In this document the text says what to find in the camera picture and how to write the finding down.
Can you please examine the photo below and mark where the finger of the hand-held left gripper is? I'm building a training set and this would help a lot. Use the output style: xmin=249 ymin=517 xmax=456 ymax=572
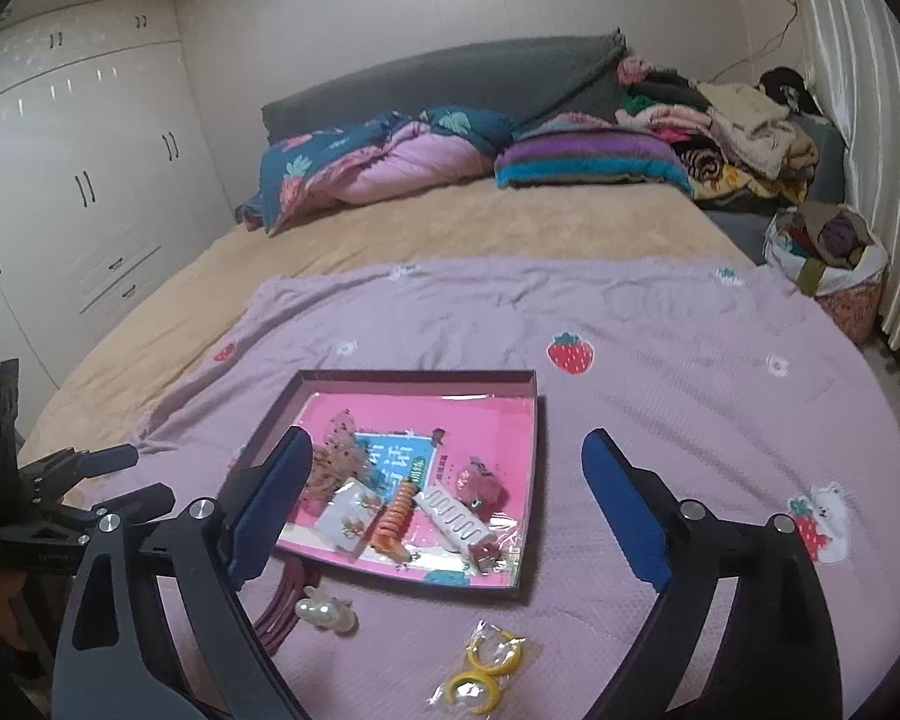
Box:
xmin=45 ymin=484 xmax=178 ymax=541
xmin=21 ymin=444 xmax=140 ymax=492

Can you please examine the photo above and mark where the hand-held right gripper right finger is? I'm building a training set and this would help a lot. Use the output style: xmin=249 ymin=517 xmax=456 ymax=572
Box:
xmin=581 ymin=427 xmax=848 ymax=720

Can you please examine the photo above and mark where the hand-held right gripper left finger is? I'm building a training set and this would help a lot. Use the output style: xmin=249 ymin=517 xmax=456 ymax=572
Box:
xmin=51 ymin=426 xmax=316 ymax=720

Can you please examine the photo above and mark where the clear plastic jewelry bag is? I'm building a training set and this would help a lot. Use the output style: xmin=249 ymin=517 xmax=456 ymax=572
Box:
xmin=313 ymin=478 xmax=383 ymax=541

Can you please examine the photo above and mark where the beige tulle hair bow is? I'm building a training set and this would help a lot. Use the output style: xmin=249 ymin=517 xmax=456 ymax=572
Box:
xmin=304 ymin=409 xmax=372 ymax=503

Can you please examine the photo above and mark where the white earring card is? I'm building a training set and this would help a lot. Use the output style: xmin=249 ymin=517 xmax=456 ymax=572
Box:
xmin=330 ymin=514 xmax=392 ymax=562

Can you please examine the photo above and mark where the dark red hair comb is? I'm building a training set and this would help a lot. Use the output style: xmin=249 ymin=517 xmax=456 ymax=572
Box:
xmin=253 ymin=562 xmax=308 ymax=657

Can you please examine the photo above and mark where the pearl bow hair clip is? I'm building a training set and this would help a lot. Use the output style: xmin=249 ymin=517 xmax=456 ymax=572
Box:
xmin=294 ymin=585 xmax=357 ymax=635

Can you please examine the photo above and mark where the pink flower hair clip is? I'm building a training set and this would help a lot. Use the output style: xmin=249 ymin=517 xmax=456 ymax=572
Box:
xmin=454 ymin=456 xmax=509 ymax=515

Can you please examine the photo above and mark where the brown shallow cardboard box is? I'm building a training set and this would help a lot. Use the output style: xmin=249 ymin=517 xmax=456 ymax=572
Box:
xmin=229 ymin=369 xmax=547 ymax=602

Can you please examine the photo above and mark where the white claw hair clip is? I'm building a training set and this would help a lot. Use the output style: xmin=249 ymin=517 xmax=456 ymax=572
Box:
xmin=414 ymin=486 xmax=496 ymax=567

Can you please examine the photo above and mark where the yellow hoop earrings packet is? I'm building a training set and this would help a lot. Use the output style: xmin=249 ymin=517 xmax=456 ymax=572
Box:
xmin=426 ymin=619 xmax=545 ymax=717

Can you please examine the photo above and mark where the purple cloud print blanket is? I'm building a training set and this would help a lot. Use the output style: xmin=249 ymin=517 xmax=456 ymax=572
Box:
xmin=131 ymin=255 xmax=900 ymax=720

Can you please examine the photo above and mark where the white wardrobe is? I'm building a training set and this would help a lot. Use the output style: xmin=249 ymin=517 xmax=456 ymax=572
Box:
xmin=0 ymin=4 xmax=237 ymax=391

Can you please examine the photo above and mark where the bag of clothes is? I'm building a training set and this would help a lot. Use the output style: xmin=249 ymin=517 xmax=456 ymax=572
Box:
xmin=763 ymin=202 xmax=890 ymax=346

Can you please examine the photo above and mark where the tan bed sheet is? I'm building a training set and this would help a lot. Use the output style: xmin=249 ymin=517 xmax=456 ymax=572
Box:
xmin=19 ymin=184 xmax=758 ymax=466

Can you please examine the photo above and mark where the striped folded blanket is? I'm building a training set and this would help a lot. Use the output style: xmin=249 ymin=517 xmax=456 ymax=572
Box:
xmin=493 ymin=114 xmax=695 ymax=200

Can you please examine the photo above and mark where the blue strawberry print quilt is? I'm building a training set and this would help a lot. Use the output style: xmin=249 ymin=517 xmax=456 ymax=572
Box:
xmin=236 ymin=106 xmax=515 ymax=235

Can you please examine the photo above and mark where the pile of clothes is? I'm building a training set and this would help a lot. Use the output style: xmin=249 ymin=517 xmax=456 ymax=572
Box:
xmin=615 ymin=52 xmax=822 ymax=212

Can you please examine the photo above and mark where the white striped curtain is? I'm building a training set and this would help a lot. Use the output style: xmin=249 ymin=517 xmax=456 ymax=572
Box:
xmin=784 ymin=0 xmax=900 ymax=383

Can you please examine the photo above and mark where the grey headboard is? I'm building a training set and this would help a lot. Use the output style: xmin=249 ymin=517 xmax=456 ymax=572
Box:
xmin=261 ymin=28 xmax=631 ymax=147

